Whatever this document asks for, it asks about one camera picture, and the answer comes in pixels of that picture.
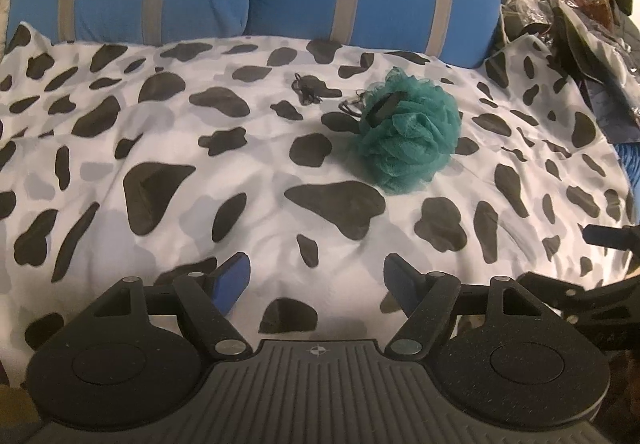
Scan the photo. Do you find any teal mesh bath loofah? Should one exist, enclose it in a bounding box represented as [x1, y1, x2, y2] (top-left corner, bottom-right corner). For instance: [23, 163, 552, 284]
[356, 67, 461, 194]

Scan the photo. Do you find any cow print blanket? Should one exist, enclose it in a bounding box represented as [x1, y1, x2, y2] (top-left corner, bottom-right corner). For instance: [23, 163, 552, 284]
[1, 24, 634, 386]

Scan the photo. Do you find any cluttered plastic bags pile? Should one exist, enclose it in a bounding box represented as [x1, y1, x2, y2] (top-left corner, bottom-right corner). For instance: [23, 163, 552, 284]
[494, 0, 640, 165]

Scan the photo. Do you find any grey carabiner strap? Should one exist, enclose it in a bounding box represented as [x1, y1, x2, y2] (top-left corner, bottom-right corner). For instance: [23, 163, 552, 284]
[337, 88, 371, 118]

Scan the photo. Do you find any black usb cable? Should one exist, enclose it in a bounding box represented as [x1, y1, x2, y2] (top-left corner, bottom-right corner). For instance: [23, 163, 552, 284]
[290, 72, 324, 106]

